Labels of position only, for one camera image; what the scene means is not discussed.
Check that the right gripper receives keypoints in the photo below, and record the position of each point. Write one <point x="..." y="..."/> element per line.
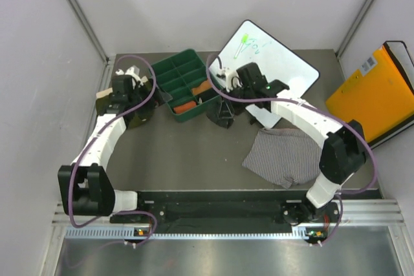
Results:
<point x="239" y="88"/>

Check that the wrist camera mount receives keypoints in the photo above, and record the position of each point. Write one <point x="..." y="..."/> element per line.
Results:
<point x="133" y="72"/>
<point x="229" y="78"/>

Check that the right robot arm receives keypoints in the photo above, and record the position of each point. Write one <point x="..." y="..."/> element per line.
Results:
<point x="344" y="149"/>

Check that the black dotted underwear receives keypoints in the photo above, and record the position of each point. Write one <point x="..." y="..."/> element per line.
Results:
<point x="221" y="114"/>

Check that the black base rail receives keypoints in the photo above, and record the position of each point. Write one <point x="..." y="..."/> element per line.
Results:
<point x="235" y="211"/>

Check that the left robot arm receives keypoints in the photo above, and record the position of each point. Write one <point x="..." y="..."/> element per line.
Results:
<point x="84" y="185"/>

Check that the orange rolled cloth front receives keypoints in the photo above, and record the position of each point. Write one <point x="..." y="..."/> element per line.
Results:
<point x="184" y="107"/>

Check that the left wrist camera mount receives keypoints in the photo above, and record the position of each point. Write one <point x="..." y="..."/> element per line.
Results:
<point x="133" y="72"/>

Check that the orange rolled cloth back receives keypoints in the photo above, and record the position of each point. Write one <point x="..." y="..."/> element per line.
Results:
<point x="205" y="85"/>

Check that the grey striped underwear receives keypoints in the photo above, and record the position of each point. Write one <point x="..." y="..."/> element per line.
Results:
<point x="285" y="157"/>

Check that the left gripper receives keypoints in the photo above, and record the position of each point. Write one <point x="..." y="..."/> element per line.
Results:
<point x="165" y="97"/>

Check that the olive green underwear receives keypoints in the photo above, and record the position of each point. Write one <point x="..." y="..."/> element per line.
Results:
<point x="130" y="123"/>

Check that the orange rolled cloth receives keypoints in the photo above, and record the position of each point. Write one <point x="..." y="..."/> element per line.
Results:
<point x="205" y="85"/>
<point x="184" y="107"/>

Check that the orange clipboard folder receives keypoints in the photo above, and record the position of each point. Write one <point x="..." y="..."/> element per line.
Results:
<point x="379" y="94"/>

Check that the green compartment tray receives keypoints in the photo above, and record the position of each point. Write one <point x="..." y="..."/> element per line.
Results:
<point x="177" y="75"/>

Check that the black rolled cloth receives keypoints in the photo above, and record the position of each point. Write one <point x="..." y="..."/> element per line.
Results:
<point x="206" y="95"/>

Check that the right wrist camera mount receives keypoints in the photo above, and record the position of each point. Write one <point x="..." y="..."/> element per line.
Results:
<point x="229" y="78"/>

